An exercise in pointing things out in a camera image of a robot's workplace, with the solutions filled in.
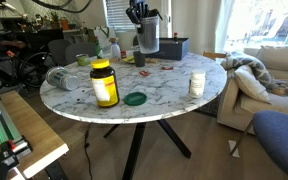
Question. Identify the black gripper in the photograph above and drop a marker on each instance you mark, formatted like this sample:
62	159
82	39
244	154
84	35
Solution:
139	4

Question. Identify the black plastic utensil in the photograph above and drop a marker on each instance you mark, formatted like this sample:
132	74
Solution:
130	15
154	13

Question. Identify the transparent plastic cup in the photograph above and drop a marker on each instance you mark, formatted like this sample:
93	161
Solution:
149	38

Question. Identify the white window blinds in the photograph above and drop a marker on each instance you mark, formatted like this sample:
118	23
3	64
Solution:
117	15

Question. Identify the small dark sauce bottle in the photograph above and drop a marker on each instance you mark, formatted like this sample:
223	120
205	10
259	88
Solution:
175	38

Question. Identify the dark drinking glass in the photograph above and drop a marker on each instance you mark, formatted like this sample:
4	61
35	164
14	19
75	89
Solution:
139	59

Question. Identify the small red jar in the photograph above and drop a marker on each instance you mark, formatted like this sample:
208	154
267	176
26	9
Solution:
123	54

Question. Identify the navy blue box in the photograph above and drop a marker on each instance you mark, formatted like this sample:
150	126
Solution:
172	50

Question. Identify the red ketchup packet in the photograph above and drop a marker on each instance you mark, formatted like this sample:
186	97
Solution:
144	73
167	68

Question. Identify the green glass bottle red cap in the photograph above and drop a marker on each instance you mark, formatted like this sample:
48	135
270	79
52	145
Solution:
99	51

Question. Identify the grey upholstered chair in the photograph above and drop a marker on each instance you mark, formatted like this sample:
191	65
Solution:
58	50
80	50

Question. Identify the yellow-lidded vitamin bottle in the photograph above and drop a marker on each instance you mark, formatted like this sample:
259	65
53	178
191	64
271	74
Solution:
104	85

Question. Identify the green round lid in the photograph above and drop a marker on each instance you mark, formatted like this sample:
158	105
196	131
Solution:
135	99

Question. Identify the cream curtain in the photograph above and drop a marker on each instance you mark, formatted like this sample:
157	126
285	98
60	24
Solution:
224	23

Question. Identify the white pill bottle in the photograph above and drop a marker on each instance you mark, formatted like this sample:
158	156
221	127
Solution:
197	84

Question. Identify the silver can with blue stripes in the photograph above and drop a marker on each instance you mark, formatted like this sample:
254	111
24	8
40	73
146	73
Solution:
62	78

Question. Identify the grey patterned blanket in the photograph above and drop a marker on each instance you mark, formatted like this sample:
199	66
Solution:
250	65

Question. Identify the black bicycle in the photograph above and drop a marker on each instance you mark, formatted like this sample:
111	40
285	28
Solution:
34	70

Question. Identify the white throw pillow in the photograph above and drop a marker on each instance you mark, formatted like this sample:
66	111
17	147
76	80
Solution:
250	85

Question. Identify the black table base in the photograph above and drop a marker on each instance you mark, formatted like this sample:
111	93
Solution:
134	150

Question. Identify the light wooden bench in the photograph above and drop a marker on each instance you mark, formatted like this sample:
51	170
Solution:
34	133

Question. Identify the cream sofa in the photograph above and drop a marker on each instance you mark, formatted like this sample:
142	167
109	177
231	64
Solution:
277	106

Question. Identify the blue cushion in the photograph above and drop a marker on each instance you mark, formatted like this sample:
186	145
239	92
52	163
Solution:
280	140

